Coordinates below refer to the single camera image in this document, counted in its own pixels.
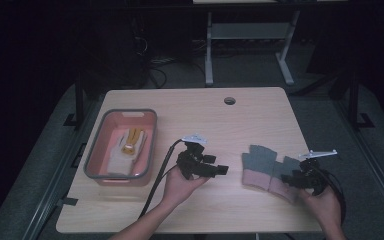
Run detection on person's right hand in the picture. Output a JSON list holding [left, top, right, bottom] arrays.
[[297, 185, 344, 229]]

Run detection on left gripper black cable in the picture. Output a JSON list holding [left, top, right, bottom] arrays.
[[138, 138, 185, 219]]

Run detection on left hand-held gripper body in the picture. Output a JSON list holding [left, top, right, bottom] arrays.
[[175, 133, 219, 181]]

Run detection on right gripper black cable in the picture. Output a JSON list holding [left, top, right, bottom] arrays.
[[318, 166, 348, 225]]

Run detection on floor cables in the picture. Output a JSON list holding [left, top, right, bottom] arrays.
[[131, 19, 208, 88]]

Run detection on person's left hand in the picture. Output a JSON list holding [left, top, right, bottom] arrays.
[[160, 164, 212, 210]]

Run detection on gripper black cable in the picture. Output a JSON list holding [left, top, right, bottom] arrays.
[[138, 138, 185, 219], [318, 166, 348, 225]]

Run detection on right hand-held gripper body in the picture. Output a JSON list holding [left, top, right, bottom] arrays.
[[293, 149, 339, 197]]

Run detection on black metal stand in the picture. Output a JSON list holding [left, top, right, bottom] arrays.
[[63, 71, 91, 129], [329, 66, 376, 130]]

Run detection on pink and grey glove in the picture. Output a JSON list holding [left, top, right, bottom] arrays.
[[268, 155, 303, 204], [241, 144, 278, 192]]

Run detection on pink basket with grey rim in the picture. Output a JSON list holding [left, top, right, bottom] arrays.
[[83, 108, 158, 188]]

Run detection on white metal table frame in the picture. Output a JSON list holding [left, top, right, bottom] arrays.
[[204, 10, 302, 87]]

